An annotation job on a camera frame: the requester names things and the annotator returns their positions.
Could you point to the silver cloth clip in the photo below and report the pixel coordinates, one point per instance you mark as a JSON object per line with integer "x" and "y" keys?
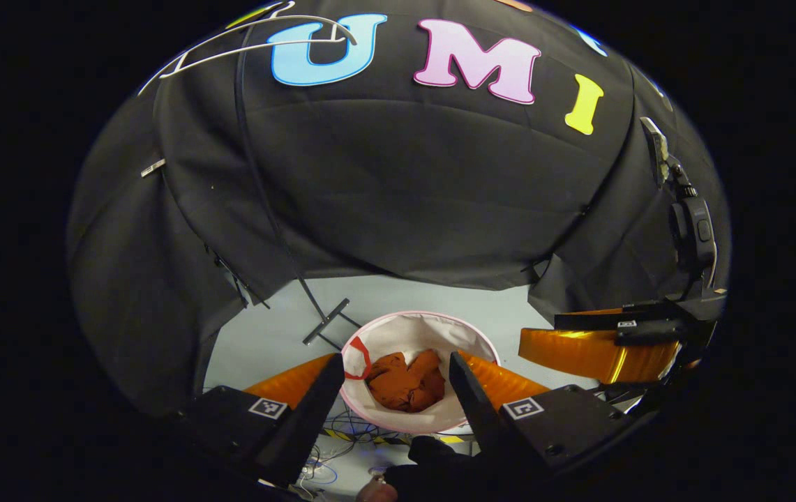
{"x": 153, "y": 167}

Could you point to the white plastic hanger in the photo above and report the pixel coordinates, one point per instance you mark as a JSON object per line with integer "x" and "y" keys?
{"x": 174, "y": 70}
{"x": 258, "y": 19}

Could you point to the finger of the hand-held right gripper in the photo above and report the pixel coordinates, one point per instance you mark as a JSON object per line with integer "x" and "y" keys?
{"x": 579, "y": 352}
{"x": 586, "y": 321}

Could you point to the black backdrop cloth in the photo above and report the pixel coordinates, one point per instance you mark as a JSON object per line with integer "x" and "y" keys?
{"x": 404, "y": 188}

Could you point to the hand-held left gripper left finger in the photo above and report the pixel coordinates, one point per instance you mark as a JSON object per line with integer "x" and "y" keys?
{"x": 314, "y": 411}

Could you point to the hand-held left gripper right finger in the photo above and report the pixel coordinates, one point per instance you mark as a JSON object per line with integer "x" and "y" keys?
{"x": 474, "y": 404}

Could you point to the white laundry hamper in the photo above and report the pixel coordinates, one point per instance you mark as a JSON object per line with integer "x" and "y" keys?
{"x": 411, "y": 331}

